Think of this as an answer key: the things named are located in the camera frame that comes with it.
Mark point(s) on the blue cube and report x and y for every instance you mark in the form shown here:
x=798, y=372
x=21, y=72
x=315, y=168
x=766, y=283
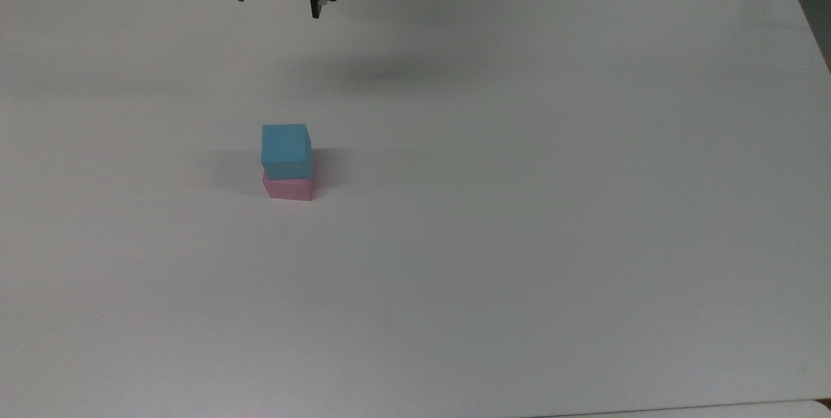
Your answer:
x=285, y=149

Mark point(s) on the pink cube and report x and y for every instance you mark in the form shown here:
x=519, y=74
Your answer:
x=289, y=188

